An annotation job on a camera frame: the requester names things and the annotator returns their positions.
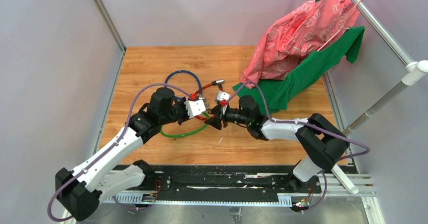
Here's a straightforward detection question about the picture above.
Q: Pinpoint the metal clothes rack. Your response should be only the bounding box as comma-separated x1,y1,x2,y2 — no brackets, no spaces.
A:
312,0,428,195

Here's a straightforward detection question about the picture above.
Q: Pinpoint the blue cable lock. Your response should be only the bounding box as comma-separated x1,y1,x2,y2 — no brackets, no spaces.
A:
164,70,202,94

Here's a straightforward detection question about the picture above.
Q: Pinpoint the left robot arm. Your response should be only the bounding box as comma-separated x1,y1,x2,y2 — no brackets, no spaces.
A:
47,83,205,222

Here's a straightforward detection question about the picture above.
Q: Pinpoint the pink patterned garment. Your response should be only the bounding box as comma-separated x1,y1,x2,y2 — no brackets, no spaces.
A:
240,0,360,89

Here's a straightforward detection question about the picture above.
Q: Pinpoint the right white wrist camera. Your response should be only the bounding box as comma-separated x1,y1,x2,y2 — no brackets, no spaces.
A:
216,90,230,115

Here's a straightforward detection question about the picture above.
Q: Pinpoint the pink clothes hanger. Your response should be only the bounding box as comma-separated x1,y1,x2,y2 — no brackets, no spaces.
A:
317,0,363,51

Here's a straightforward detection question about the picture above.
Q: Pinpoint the green t-shirt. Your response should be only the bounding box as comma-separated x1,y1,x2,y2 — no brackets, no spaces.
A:
238,26,365,114

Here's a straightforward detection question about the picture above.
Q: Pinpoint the green cable lock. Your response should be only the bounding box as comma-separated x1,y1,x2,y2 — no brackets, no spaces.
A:
160,124,207,138

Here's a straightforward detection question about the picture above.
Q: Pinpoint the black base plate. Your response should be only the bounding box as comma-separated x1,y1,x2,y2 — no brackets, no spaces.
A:
132,165,322,203

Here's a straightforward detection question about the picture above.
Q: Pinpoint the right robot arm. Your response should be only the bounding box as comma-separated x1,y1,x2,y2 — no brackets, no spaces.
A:
205,95,349,193

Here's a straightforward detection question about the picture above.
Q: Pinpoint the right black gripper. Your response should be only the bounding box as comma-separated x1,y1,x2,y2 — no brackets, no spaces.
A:
204,104,251,131

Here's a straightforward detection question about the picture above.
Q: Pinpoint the red cable lock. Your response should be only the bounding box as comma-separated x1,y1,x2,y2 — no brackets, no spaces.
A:
195,79,225,121

